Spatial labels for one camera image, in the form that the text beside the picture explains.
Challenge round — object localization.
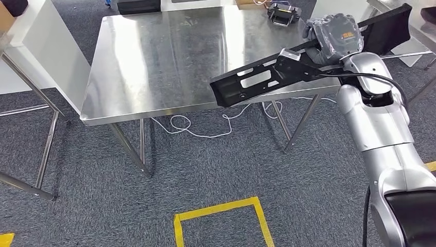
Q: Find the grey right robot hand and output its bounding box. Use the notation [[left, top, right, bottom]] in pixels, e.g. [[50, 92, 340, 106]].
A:
[[302, 13, 365, 65]]

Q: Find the long black plastic part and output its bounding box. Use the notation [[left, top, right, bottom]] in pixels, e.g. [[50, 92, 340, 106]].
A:
[[209, 3, 413, 109]]

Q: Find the stainless steel workbench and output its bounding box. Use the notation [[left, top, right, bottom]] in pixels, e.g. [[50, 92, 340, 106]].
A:
[[79, 5, 341, 178]]

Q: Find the white block table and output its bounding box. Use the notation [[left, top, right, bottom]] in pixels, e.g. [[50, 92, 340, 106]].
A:
[[311, 0, 423, 68], [0, 0, 91, 115]]

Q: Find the steel side table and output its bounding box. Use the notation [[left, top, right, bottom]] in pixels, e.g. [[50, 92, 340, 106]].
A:
[[366, 0, 436, 103]]

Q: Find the black pouch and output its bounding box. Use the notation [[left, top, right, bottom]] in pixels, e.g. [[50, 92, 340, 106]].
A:
[[420, 6, 436, 25]]

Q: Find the white desk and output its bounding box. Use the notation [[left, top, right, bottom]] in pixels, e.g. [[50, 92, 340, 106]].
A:
[[160, 0, 239, 11]]

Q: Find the small brown cardboard box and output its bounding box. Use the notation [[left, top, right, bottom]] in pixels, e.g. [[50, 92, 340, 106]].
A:
[[0, 2, 17, 35]]

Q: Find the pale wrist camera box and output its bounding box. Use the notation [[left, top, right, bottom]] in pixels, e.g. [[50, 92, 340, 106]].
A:
[[274, 48, 322, 82]]

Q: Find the black device with handle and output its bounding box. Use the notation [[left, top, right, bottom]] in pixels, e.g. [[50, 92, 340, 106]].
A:
[[266, 3, 302, 27]]

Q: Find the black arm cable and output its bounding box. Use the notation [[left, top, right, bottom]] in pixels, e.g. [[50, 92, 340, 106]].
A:
[[318, 66, 409, 112]]

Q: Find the steel table frame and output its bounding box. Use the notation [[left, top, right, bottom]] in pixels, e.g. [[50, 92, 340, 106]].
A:
[[0, 52, 70, 202]]

